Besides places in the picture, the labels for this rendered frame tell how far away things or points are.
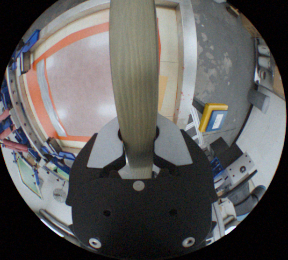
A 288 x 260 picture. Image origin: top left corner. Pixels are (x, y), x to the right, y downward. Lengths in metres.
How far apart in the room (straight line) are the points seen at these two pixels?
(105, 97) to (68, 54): 0.19
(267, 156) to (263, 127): 0.81
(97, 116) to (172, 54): 0.29
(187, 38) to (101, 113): 0.32
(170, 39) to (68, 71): 0.30
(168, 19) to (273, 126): 3.21
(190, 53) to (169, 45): 0.06
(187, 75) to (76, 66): 0.30
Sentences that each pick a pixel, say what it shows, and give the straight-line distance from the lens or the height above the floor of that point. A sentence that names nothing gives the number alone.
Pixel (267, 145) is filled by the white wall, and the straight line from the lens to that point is 3.38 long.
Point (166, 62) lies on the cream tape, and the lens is 0.26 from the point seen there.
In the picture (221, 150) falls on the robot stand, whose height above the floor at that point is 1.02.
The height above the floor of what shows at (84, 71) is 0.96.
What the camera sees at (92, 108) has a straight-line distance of 0.31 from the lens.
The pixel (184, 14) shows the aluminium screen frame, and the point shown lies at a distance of 0.29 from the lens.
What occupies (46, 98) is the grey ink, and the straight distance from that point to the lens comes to 0.44.
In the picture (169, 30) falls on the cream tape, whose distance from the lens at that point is 0.28.
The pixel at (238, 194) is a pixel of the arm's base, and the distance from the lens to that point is 0.62.
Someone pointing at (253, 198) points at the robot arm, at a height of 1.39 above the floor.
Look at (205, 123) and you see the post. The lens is 0.41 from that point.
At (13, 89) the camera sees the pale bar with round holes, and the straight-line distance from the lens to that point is 0.71.
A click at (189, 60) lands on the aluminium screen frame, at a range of 0.24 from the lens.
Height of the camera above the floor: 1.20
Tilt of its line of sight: 59 degrees down
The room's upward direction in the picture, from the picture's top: 176 degrees clockwise
